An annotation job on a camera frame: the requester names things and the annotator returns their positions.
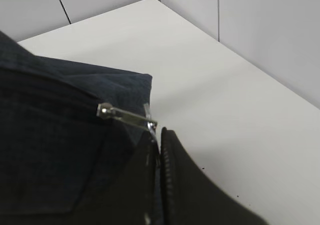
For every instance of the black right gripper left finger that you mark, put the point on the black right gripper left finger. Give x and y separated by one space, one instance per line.
129 198

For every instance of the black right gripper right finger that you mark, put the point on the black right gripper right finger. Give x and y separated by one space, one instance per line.
189 197

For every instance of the dark blue lunch bag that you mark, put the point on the dark blue lunch bag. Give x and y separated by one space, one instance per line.
55 152

